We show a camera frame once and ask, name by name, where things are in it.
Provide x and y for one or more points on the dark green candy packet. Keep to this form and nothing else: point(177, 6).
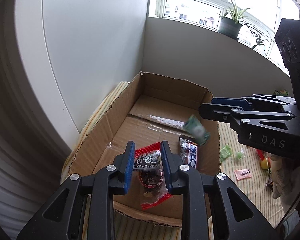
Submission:
point(197, 130)

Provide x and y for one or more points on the pink candy packet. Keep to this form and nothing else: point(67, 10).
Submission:
point(242, 174)

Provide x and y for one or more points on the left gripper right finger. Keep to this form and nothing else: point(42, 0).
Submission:
point(234, 216)

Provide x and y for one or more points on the red clear snack bag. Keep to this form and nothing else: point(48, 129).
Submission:
point(150, 173)

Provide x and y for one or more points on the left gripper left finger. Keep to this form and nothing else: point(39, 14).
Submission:
point(62, 215)

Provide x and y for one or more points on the white window frame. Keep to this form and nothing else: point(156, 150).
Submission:
point(260, 19)

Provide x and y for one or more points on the cardboard box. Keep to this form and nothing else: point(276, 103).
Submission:
point(150, 109)

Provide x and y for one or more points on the colourful fruit candy bag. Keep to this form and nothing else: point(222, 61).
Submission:
point(266, 166)

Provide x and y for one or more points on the green tissue box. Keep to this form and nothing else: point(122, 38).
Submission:
point(283, 92)

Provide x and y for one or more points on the right white gloved hand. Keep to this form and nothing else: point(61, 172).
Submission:
point(285, 174)

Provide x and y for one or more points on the striped tablecloth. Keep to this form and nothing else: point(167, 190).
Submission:
point(254, 187)

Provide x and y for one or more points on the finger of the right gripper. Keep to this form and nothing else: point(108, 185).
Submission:
point(227, 114)
point(230, 101)

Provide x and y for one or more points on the potted spider plant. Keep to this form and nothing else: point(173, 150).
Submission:
point(240, 25)

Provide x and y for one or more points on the green jelly cup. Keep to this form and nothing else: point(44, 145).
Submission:
point(239, 155)

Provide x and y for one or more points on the brown Snickers bar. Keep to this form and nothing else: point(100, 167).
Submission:
point(188, 150)

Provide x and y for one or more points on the black camera box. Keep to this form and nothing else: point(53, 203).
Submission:
point(287, 39)

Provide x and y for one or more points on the light green candy packet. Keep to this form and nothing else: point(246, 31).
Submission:
point(225, 152)

